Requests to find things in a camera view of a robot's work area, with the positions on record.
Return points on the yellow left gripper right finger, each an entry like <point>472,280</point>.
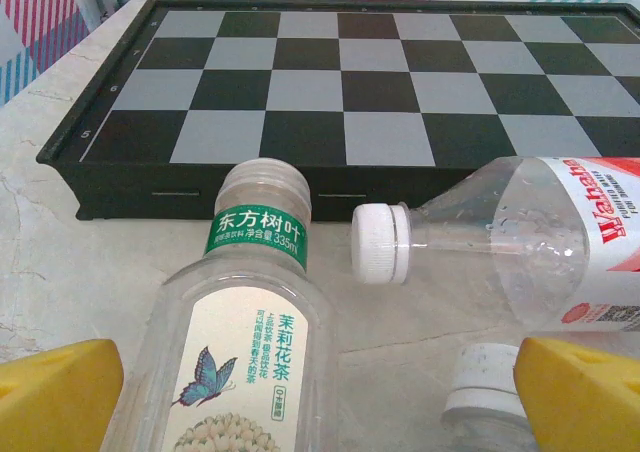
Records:
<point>585,407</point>

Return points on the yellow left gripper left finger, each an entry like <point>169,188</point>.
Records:
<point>55,402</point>

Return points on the clear bottle white cap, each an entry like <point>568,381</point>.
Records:
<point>480,372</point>

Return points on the clear bottle red white label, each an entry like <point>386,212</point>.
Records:
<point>530,242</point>

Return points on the clear tea bottle butterfly label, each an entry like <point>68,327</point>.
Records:
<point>240,352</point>

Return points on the black grey chessboard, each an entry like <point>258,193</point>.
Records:
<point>320,87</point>

